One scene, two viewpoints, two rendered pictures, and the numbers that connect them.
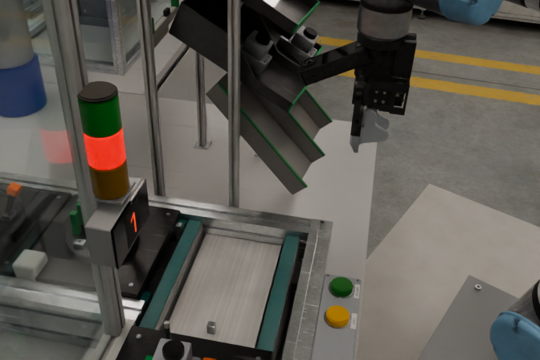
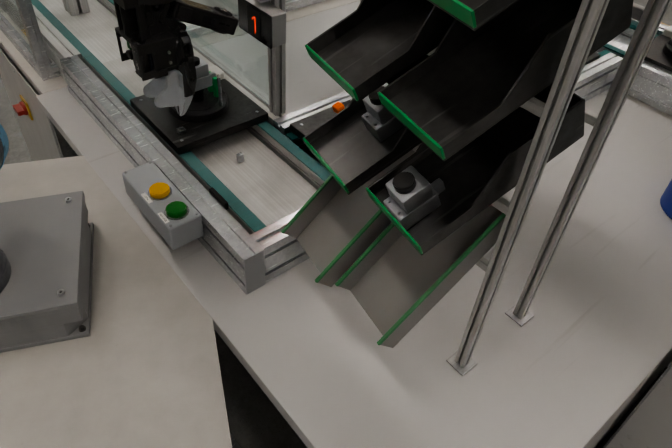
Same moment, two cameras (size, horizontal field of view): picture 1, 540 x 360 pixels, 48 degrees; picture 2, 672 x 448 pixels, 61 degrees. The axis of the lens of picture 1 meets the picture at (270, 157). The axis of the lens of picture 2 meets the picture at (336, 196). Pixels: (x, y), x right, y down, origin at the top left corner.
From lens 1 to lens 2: 1.62 m
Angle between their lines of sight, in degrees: 90
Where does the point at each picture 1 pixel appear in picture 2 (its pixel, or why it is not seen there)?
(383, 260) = (196, 332)
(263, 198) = not seen: hidden behind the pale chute
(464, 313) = (63, 261)
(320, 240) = (236, 240)
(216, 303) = (259, 174)
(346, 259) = (229, 305)
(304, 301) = (195, 191)
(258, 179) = not seen: hidden behind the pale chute
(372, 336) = (149, 259)
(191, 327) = (254, 155)
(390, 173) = not seen: outside the picture
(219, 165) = (462, 305)
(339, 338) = (146, 182)
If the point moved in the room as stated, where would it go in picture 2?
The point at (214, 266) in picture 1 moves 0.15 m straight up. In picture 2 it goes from (294, 190) to (295, 134)
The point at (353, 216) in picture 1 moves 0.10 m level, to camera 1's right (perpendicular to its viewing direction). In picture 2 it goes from (273, 359) to (230, 398)
